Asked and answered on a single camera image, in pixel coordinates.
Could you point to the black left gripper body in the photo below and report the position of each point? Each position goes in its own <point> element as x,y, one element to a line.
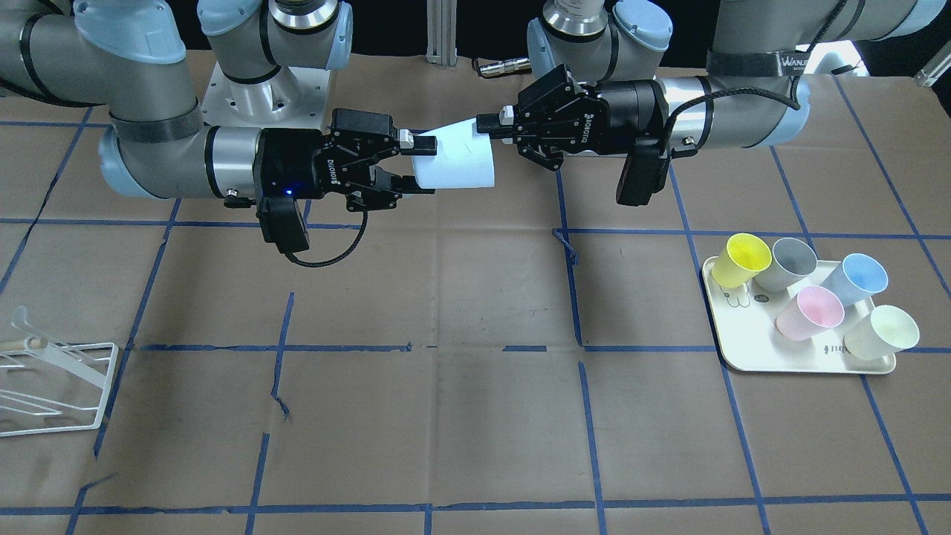
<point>626,111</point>

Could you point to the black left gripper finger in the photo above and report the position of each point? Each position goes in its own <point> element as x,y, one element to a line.
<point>497,126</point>

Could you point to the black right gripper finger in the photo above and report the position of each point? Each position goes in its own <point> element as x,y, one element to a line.
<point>410,143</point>
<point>399,185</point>

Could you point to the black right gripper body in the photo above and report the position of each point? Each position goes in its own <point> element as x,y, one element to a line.
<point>291,162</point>

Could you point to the light blue plastic cup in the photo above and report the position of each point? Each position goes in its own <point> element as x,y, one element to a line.
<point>464,159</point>

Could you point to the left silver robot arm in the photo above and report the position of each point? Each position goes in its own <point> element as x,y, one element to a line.
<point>752,93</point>

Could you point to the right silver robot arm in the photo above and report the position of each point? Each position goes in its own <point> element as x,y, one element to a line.
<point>128,56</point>

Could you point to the yellow plastic cup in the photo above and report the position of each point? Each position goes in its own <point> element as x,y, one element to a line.
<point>743,257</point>

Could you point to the grey plastic cup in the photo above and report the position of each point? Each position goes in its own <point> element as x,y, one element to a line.
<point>792,261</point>

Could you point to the pink plastic cup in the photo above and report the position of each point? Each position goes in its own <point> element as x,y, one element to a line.
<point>812,311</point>

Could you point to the pale green plastic cup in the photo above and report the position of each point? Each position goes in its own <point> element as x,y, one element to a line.
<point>884,331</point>

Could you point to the cream plastic tray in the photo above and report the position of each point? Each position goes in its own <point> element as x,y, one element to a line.
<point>762,332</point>

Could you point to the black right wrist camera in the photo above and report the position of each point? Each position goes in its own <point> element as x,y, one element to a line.
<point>282,224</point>

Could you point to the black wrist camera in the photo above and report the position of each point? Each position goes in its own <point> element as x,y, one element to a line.
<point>643,173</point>
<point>282,224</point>

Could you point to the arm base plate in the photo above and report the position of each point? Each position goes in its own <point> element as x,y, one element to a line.
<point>260,96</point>

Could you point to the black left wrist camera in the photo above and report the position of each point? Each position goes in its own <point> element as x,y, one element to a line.
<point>643,173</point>

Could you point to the aluminium frame post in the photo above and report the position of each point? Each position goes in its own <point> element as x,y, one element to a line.
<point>441,33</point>

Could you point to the white wire cup rack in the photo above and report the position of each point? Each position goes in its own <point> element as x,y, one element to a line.
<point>49,385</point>

